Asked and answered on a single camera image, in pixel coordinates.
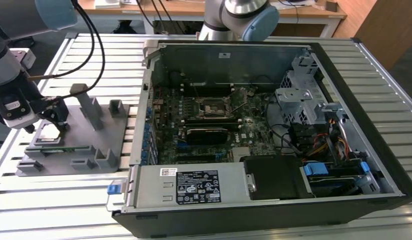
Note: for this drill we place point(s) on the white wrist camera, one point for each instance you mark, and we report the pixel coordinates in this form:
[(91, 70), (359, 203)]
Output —
[(15, 110)]

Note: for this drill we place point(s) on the green RAM stick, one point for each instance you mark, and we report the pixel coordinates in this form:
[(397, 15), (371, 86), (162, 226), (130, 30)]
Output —
[(69, 149)]

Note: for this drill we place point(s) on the silver metal drive cage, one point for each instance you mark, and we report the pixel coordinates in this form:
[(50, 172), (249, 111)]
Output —
[(293, 96)]

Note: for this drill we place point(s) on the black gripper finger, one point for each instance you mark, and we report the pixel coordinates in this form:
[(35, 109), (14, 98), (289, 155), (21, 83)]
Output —
[(30, 129), (61, 115)]

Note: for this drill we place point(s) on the black open PC case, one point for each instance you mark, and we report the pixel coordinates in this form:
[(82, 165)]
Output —
[(259, 217)]

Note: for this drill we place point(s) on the blue disk carrier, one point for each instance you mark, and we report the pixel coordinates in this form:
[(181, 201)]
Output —
[(314, 168)]

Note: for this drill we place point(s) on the black RAM slot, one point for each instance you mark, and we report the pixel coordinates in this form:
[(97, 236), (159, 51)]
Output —
[(211, 127), (209, 92), (209, 121), (209, 86)]

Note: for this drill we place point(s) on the silver chipset heatsink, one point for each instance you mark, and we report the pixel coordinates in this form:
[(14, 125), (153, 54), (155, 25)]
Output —
[(242, 153)]

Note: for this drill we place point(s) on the blue drive latch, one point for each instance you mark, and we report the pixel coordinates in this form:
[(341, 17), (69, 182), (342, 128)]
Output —
[(365, 168)]

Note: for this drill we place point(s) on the green motherboard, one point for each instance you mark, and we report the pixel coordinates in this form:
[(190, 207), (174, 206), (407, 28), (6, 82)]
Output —
[(253, 147)]

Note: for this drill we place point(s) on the black plastic shroud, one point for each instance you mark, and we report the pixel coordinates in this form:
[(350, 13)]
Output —
[(275, 177)]

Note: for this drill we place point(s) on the blue case latch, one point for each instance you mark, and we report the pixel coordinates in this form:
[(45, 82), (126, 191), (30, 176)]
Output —
[(113, 190)]

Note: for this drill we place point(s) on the black graphics card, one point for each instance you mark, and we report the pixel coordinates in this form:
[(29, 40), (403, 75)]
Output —
[(206, 137)]

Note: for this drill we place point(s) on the plain white box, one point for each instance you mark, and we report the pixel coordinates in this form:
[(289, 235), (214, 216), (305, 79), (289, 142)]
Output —
[(107, 3)]

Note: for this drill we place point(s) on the wooden desk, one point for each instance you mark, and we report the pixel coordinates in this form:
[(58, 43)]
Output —
[(319, 14)]

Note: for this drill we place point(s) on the round coin battery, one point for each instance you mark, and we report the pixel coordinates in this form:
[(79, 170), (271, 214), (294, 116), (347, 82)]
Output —
[(250, 94)]

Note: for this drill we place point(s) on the small brown box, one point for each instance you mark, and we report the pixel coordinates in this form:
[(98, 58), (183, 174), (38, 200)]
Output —
[(331, 6)]

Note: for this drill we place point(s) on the grey parts rack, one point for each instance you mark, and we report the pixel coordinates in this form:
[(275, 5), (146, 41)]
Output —
[(82, 135)]

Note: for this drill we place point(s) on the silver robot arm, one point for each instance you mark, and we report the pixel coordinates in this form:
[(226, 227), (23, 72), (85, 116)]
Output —
[(214, 15)]

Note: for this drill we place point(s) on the grey power supply unit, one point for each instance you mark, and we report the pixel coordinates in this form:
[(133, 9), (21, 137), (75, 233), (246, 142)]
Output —
[(153, 187)]

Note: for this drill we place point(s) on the wooden cabinet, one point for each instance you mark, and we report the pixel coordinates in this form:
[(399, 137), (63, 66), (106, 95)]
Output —
[(386, 30)]

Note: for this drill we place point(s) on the white box with print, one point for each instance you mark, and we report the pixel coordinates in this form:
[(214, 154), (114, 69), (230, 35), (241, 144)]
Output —
[(131, 2)]

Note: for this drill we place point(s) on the CPU socket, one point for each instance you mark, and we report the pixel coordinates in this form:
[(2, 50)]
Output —
[(214, 107)]

